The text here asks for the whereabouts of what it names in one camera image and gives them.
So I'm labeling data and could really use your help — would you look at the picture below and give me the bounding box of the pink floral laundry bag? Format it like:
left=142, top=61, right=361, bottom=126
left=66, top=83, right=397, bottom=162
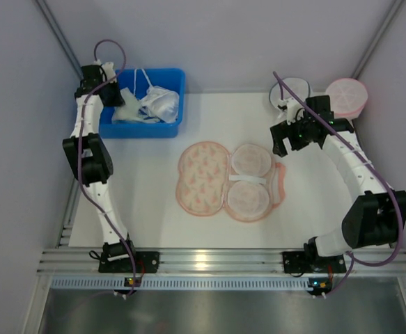
left=175, top=141, right=286, bottom=223

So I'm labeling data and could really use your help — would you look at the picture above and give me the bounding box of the light green bra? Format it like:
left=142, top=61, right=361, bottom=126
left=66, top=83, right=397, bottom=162
left=112, top=88, right=144, bottom=123

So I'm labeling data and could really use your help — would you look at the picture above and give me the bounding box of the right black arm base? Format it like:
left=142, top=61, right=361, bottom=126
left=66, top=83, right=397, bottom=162
left=282, top=250, right=347, bottom=275

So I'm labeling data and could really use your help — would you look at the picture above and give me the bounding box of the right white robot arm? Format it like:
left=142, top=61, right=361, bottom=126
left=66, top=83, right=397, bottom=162
left=270, top=95, right=406, bottom=259

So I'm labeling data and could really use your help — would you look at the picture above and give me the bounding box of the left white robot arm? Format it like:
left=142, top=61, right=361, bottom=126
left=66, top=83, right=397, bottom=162
left=62, top=61, right=135, bottom=263

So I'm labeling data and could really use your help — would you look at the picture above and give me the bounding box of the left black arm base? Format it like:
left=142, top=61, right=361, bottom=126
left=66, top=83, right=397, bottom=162
left=89, top=244, right=159, bottom=273

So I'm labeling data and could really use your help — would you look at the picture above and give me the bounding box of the blue-trimmed round mesh bag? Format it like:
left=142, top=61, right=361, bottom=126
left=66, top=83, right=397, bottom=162
left=268, top=77, right=311, bottom=110

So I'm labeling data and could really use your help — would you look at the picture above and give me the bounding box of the white bra in bin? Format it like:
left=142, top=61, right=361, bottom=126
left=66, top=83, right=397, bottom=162
left=132, top=69, right=180, bottom=123

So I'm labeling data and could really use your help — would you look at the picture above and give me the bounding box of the pink-trimmed round mesh bag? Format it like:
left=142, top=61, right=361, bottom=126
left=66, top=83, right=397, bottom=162
left=325, top=78, right=368, bottom=121

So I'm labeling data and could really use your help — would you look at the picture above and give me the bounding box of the blue plastic bin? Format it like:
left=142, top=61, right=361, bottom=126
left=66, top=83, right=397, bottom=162
left=99, top=68, right=186, bottom=138

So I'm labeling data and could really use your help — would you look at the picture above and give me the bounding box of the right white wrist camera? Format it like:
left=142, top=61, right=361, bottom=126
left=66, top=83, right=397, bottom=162
left=277, top=97, right=305, bottom=125

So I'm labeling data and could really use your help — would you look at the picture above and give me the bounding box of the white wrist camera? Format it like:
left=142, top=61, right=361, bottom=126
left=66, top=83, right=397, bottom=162
left=277, top=97, right=305, bottom=125
left=93, top=60, right=116, bottom=83

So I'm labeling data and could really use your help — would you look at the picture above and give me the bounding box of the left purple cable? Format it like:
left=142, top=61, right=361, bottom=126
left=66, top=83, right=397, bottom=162
left=76, top=38, right=147, bottom=299

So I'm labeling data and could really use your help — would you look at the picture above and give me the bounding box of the purple cable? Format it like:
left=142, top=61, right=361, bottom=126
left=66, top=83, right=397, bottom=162
left=272, top=70, right=406, bottom=297
left=76, top=38, right=147, bottom=299

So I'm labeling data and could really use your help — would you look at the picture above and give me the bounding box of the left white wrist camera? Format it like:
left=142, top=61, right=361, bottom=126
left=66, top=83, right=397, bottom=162
left=93, top=60, right=116, bottom=83

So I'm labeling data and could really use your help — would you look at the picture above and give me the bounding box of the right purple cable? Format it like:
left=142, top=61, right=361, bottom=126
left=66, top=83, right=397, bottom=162
left=272, top=70, right=406, bottom=297

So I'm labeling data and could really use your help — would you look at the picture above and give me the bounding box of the aluminium mounting rail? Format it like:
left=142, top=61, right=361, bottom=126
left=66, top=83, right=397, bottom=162
left=36, top=248, right=406, bottom=277

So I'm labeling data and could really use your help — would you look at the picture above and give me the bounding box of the slotted grey cable duct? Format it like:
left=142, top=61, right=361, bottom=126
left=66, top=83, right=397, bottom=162
left=49, top=276, right=332, bottom=291

